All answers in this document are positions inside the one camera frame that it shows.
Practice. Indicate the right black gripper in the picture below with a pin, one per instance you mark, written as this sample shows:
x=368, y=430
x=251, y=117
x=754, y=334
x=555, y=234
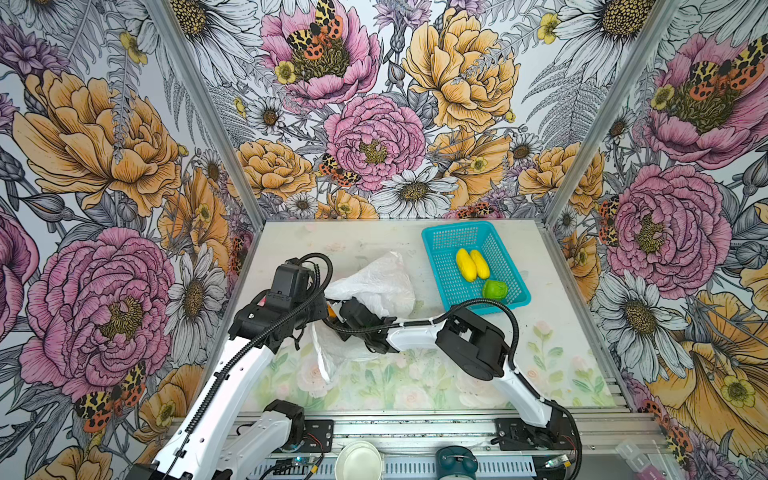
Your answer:
x=342, y=334

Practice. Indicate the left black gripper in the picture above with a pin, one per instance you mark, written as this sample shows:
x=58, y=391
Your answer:
x=319, y=313

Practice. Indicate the white plastic bag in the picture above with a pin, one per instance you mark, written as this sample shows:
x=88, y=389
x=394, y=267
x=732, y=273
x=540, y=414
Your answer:
x=385, y=288

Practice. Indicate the yellow fruit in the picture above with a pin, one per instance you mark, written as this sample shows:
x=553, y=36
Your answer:
x=466, y=265
x=481, y=266

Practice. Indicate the green fruit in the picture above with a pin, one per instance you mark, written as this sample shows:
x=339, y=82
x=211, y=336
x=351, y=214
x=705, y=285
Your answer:
x=495, y=290

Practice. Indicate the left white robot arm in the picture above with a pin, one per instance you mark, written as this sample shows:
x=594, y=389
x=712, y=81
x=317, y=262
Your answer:
x=199, y=449

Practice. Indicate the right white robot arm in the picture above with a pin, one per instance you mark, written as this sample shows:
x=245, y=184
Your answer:
x=479, y=336

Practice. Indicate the teal plastic basket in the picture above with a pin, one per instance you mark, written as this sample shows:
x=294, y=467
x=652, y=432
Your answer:
x=441, y=245

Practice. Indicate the white round cup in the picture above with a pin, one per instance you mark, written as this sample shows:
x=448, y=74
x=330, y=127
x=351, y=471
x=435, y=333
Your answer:
x=359, y=460

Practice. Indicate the dark green round container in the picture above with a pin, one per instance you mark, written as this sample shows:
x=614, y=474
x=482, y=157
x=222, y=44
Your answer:
x=456, y=463

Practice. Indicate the pink plastic object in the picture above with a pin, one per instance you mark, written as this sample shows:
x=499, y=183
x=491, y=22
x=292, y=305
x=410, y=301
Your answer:
x=639, y=462

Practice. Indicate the aluminium front rail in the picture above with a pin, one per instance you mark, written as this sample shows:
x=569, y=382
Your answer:
x=420, y=432

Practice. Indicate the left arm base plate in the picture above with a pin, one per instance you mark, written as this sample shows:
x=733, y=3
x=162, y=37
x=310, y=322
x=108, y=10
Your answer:
x=310, y=436

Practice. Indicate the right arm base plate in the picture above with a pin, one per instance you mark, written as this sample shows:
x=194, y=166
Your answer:
x=513, y=434

